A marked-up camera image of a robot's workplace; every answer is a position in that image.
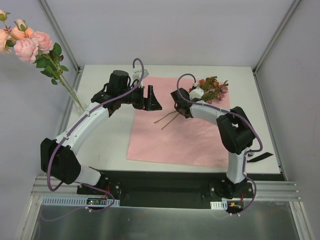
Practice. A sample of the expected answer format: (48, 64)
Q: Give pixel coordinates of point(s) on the pink wrapping paper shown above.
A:
(167, 137)

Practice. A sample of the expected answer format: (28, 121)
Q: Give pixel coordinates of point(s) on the mauve rose stem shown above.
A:
(213, 89)

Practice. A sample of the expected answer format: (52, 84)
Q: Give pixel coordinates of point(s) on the clear glass vase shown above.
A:
(78, 103)

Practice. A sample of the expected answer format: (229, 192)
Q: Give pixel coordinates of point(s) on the left aluminium corner post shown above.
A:
(59, 34)

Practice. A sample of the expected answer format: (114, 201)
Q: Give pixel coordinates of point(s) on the left white cable duct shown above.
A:
(79, 201)

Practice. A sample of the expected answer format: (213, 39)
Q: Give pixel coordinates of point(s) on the orange brown rose stem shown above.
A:
(178, 98)

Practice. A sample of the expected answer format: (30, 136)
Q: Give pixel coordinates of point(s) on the aluminium corner post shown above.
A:
(276, 35)
(59, 34)

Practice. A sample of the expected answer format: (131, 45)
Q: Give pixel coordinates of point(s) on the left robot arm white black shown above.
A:
(58, 157)

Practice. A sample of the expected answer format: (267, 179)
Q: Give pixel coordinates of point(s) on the light pink rose stem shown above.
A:
(56, 58)

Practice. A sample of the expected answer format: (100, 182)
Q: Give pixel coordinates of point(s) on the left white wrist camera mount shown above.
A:
(137, 73)

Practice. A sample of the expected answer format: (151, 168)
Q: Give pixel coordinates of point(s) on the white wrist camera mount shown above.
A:
(196, 92)
(137, 73)

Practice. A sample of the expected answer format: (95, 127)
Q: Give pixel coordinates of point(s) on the right aluminium corner post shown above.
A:
(276, 35)

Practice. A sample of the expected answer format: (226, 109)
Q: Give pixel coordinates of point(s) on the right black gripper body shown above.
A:
(176, 96)

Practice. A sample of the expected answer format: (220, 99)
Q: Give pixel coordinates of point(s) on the white cable duct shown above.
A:
(79, 201)
(219, 205)

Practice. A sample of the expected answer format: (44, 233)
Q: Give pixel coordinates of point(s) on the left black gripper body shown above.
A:
(144, 97)

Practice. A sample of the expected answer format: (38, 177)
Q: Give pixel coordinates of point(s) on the pink carnation stem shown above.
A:
(35, 50)

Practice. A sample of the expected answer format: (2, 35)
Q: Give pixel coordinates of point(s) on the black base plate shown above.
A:
(176, 190)

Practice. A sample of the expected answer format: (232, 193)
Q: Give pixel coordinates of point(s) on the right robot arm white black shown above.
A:
(236, 134)

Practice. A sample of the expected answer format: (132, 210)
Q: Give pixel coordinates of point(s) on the peach rose stem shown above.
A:
(10, 35)

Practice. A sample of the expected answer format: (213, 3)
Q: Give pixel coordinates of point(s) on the right white cable duct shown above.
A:
(219, 205)

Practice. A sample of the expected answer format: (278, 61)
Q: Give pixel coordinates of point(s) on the black ribbon gold lettering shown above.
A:
(260, 157)

